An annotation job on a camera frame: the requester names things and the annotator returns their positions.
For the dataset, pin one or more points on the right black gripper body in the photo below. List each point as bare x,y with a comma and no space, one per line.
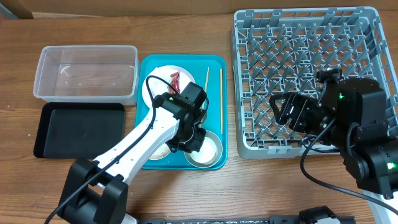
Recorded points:
292,112

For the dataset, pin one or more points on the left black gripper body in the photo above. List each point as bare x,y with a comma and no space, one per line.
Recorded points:
193,139

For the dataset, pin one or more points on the red snack wrapper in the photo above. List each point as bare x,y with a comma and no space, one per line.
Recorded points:
175,78

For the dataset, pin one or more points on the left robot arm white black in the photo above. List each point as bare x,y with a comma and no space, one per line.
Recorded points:
96,191

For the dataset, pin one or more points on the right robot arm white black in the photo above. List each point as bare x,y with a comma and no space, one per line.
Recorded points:
350,114

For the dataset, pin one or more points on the grey dishwasher rack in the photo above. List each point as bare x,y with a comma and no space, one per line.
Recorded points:
280,50

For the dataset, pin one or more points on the grey bowl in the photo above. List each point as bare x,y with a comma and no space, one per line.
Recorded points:
210,152

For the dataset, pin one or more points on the left wooden chopstick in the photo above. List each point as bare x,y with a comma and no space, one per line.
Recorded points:
206,84

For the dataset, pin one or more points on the wooden chopstick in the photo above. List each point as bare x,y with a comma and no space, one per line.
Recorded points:
206,84
221,100

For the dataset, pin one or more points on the pink plate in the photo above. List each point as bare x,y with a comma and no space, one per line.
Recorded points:
158,87

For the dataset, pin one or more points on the right wooden chopstick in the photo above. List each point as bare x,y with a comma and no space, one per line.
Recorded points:
221,100

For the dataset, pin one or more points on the teal serving tray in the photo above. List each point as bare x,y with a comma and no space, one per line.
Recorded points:
196,65

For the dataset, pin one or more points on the clear plastic bin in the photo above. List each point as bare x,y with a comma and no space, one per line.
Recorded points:
88,74

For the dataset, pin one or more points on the black tray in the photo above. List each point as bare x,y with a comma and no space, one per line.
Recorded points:
75,130

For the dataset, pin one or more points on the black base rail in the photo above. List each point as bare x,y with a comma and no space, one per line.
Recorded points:
316,215

